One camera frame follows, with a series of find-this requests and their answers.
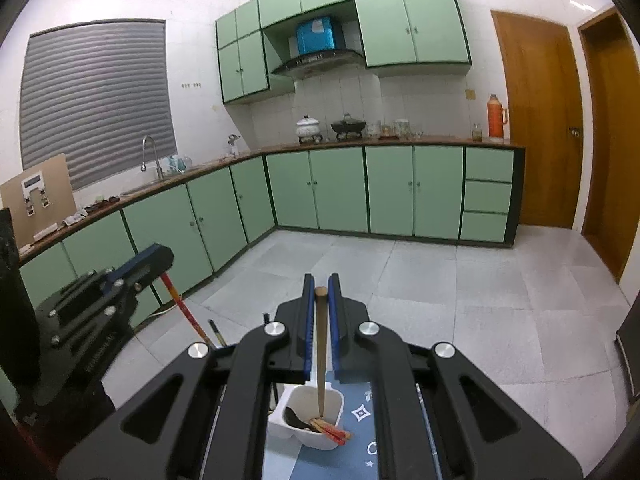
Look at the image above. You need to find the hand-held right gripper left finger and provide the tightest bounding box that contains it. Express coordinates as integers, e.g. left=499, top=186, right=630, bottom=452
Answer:
left=59, top=272, right=317, bottom=480

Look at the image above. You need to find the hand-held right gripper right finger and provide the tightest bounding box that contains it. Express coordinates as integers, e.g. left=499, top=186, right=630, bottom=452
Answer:
left=327, top=272, right=583, bottom=480

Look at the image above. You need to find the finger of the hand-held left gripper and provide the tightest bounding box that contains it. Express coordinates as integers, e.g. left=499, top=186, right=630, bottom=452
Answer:
left=102, top=243, right=175, bottom=295

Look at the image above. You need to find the wooden chopstick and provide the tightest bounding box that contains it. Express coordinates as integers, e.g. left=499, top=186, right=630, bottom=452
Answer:
left=314, top=286, right=330, bottom=419

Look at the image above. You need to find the white utensil holder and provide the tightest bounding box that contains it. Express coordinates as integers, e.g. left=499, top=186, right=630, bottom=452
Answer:
left=267, top=382, right=347, bottom=452

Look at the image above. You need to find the long green base cabinet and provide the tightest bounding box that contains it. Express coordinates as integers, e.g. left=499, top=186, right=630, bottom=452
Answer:
left=17, top=154, right=279, bottom=334

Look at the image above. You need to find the black spoon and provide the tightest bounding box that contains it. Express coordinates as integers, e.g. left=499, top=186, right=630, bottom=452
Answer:
left=284, top=406, right=314, bottom=431

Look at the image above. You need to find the steel sink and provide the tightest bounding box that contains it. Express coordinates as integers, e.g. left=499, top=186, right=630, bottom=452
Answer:
left=122, top=178, right=171, bottom=196

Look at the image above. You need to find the blue star print mat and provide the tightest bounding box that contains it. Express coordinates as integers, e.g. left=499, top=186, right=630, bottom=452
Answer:
left=262, top=377, right=437, bottom=480

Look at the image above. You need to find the steel faucet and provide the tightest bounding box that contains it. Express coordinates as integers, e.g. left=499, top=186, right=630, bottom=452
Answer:
left=141, top=135, right=165, bottom=181

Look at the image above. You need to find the cardboard sheet with white parts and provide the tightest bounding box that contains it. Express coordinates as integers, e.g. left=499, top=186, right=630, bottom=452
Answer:
left=0, top=153, right=79, bottom=251

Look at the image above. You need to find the grey window blind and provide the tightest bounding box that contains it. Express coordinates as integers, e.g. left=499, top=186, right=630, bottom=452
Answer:
left=20, top=19, right=179, bottom=192

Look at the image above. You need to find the white lidded pot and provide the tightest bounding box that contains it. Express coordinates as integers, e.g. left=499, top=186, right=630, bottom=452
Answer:
left=295, top=114, right=321, bottom=145

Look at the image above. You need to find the green drawer unit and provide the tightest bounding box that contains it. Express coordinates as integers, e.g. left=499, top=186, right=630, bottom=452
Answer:
left=458, top=145, right=526, bottom=247

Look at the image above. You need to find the black wok on stove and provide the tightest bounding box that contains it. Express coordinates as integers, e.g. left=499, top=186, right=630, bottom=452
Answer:
left=330, top=113, right=367, bottom=141

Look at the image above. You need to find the brown kitchen countertop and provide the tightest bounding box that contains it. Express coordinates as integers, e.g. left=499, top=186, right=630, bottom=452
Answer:
left=17, top=137, right=526, bottom=264

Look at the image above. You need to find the black range hood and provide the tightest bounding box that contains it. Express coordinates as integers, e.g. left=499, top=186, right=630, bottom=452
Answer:
left=272, top=48, right=366, bottom=79

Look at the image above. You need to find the orange thermos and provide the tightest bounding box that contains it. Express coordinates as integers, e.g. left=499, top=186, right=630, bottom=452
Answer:
left=487, top=93, right=509, bottom=140

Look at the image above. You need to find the blue box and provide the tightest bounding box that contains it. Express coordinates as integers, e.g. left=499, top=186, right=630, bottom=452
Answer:
left=294, top=16, right=346, bottom=55

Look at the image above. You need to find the closed wooden door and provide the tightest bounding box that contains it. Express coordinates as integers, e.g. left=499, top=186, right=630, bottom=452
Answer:
left=490, top=9, right=585, bottom=231

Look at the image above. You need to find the wooden door with frame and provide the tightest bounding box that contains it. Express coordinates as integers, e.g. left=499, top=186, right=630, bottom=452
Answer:
left=577, top=7, right=640, bottom=284

